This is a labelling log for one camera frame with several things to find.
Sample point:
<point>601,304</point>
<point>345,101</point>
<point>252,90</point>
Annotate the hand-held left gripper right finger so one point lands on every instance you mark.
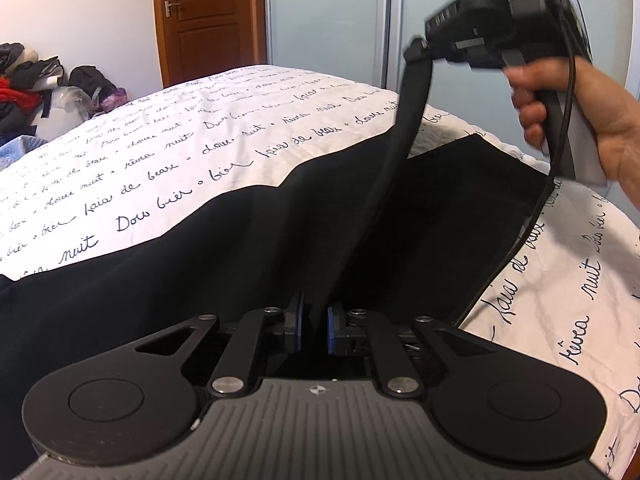
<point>331,330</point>

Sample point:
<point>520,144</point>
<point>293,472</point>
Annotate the purple cloth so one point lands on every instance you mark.
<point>116,99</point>

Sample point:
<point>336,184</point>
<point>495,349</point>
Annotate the blue towel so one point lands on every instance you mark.
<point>15,149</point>

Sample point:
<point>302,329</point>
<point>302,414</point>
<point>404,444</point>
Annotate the black pants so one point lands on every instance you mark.
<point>250,240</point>

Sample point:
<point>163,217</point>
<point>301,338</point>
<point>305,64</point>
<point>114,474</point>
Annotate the pile of clothes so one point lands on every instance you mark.
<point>25,75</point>

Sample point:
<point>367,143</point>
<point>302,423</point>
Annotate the person's right hand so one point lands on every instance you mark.
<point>615,120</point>

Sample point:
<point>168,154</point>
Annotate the black backpack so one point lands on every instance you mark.
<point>92,82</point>

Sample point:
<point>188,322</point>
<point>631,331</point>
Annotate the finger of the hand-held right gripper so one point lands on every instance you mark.
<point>445,22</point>
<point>417,51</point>

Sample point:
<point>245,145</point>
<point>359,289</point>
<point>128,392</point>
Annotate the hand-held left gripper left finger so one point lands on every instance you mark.
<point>298,327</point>

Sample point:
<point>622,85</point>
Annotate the white script-printed bedspread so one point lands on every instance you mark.
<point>200,135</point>

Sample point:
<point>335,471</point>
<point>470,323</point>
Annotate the clear plastic bag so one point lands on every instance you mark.
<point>62,112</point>

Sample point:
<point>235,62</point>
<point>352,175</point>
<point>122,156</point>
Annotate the brown wooden door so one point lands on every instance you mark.
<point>210,35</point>

